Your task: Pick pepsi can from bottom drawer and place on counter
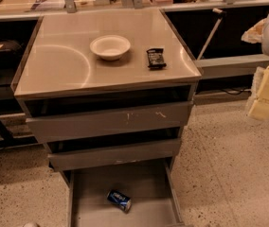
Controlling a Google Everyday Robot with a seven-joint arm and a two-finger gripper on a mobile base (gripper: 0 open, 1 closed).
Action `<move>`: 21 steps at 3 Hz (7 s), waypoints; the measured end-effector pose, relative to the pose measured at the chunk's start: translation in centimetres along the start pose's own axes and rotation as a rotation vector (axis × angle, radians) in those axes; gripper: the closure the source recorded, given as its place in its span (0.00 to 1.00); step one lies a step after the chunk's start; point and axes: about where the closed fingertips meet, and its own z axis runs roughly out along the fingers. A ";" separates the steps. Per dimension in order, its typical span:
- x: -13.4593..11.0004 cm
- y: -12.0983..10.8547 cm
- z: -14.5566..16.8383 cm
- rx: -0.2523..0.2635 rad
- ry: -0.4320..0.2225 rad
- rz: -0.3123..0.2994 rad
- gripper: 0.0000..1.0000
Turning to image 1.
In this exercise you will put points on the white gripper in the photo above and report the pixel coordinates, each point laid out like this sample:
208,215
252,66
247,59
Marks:
253,36

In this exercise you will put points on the blue pepsi can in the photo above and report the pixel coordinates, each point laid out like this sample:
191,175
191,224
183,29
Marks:
120,200

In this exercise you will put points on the grey middle drawer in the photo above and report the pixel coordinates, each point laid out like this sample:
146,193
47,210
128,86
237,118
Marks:
116,155

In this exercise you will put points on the grey open bottom drawer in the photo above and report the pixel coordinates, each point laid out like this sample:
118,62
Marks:
137,194

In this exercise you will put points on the grey drawer cabinet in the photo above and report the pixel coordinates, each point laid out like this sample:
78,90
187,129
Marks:
61,75

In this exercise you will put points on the grey top drawer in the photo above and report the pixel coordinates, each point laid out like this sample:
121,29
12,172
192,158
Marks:
109,122

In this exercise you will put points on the grey low shelf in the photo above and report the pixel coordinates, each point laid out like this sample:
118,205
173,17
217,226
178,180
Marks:
232,66

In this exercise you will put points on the white paper bowl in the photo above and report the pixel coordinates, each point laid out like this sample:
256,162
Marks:
110,47

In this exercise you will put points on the black bag on shelf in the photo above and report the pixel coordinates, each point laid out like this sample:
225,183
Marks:
10,54

